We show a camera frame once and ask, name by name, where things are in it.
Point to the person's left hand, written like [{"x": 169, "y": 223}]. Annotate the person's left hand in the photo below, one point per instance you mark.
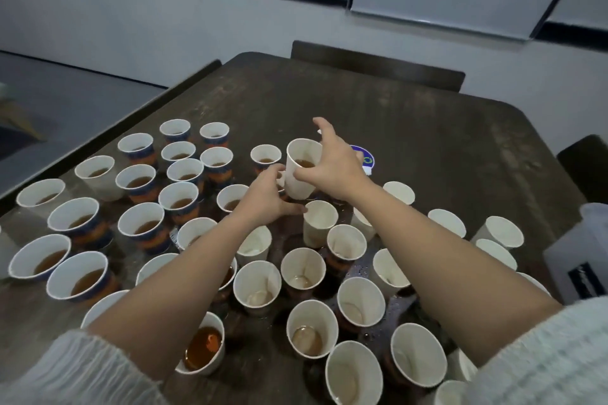
[{"x": 264, "y": 199}]

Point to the person's right hand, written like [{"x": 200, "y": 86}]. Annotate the person's right hand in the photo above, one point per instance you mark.
[{"x": 334, "y": 164}]

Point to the white paper cup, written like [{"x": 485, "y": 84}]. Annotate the white paper cup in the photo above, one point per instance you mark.
[
  {"x": 296, "y": 177},
  {"x": 446, "y": 221}
]

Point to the group of paper cups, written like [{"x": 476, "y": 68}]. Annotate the group of paper cups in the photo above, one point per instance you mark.
[{"x": 138, "y": 229}]

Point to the clear plastic storage bin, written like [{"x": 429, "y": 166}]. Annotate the clear plastic storage bin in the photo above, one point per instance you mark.
[{"x": 579, "y": 257}]

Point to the person's left forearm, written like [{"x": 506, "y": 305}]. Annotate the person's left forearm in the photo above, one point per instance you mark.
[{"x": 161, "y": 305}]

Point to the person's right forearm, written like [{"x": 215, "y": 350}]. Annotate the person's right forearm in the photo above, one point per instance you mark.
[{"x": 456, "y": 276}]

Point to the round blue sticker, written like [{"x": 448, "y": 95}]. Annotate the round blue sticker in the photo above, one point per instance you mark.
[{"x": 365, "y": 158}]

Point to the dark wooden table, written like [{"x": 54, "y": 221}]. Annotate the dark wooden table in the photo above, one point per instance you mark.
[{"x": 427, "y": 125}]

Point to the dark wooden chair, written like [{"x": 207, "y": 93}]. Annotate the dark wooden chair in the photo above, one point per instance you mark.
[
  {"x": 587, "y": 167},
  {"x": 380, "y": 63}
]

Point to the beige cushioned lounge chair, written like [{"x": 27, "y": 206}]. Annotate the beige cushioned lounge chair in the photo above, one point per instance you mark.
[{"x": 14, "y": 115}]

